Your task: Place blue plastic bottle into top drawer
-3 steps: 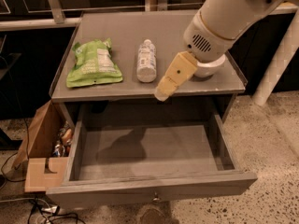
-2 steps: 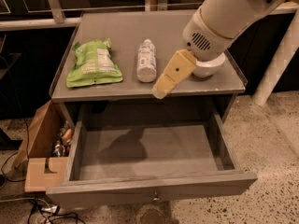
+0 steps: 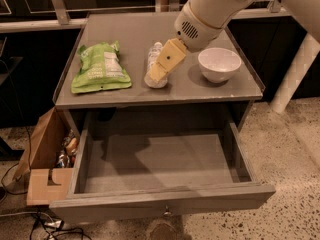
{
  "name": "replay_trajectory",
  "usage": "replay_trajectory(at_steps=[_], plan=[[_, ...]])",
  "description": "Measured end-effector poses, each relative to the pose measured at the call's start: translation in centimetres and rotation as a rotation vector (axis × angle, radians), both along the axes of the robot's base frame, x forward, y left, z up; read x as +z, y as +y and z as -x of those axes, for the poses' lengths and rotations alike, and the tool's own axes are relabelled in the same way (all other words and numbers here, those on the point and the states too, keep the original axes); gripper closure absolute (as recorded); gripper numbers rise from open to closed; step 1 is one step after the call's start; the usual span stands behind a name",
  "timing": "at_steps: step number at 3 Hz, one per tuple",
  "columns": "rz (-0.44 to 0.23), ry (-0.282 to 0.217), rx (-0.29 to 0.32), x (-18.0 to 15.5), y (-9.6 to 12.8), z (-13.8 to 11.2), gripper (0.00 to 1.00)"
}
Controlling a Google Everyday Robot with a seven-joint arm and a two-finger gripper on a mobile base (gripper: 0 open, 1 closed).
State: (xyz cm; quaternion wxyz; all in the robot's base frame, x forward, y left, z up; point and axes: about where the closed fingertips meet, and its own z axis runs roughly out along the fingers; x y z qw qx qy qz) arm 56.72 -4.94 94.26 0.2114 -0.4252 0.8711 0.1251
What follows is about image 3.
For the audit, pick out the white ceramic bowl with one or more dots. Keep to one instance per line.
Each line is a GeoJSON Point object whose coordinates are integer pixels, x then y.
{"type": "Point", "coordinates": [218, 65]}

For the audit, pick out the green snack bag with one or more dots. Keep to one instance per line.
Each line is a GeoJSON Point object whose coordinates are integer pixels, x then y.
{"type": "Point", "coordinates": [100, 69]}

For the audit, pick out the metal drawer knob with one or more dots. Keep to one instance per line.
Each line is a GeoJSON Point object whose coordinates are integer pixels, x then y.
{"type": "Point", "coordinates": [167, 212]}

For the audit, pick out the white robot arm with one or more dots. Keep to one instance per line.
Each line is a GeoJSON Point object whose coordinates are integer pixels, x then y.
{"type": "Point", "coordinates": [306, 13]}

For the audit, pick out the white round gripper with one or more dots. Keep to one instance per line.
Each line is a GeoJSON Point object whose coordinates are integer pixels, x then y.
{"type": "Point", "coordinates": [196, 30]}

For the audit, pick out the clear plastic water bottle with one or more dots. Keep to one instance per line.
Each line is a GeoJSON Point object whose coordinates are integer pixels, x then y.
{"type": "Point", "coordinates": [153, 54]}

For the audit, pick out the brown cardboard box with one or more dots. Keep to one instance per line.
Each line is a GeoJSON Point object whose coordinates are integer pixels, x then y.
{"type": "Point", "coordinates": [46, 182]}

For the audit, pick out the grey open top drawer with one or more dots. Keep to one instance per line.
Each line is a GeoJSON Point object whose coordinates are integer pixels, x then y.
{"type": "Point", "coordinates": [129, 169]}

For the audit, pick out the grey wooden cabinet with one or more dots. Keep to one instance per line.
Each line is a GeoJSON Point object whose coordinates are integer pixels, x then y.
{"type": "Point", "coordinates": [136, 33]}

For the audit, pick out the items inside cardboard box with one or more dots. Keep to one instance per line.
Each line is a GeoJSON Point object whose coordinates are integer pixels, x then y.
{"type": "Point", "coordinates": [66, 157]}

